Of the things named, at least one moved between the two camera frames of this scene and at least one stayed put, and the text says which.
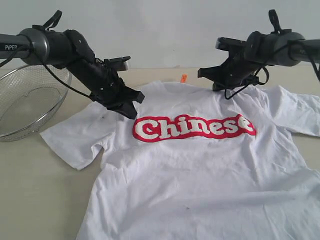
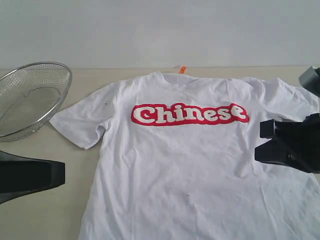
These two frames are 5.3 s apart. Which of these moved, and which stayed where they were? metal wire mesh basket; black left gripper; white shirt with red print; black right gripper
Moved: black left gripper; black right gripper
Stayed: metal wire mesh basket; white shirt with red print
